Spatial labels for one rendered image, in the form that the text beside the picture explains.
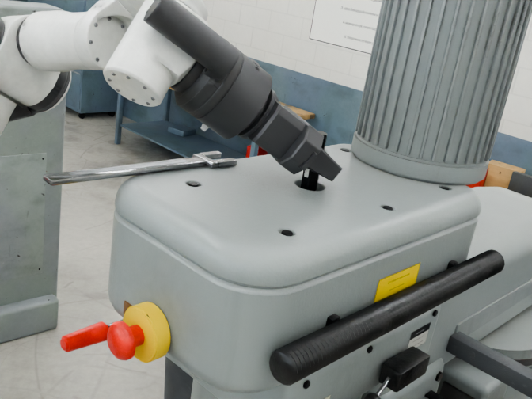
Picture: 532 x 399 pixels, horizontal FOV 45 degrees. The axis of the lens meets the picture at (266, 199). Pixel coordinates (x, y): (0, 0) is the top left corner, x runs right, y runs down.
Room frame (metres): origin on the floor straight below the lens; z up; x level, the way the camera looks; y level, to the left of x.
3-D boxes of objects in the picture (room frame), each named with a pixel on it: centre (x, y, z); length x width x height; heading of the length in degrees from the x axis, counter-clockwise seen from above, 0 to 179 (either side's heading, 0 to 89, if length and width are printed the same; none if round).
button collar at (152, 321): (0.57, 0.10, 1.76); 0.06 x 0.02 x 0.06; 49
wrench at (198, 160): (0.69, 0.14, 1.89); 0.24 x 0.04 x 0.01; 137
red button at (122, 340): (0.55, 0.12, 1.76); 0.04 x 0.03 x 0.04; 49
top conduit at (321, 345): (0.67, -0.18, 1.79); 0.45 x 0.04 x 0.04; 139
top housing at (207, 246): (0.75, -0.06, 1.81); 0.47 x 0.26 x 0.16; 139
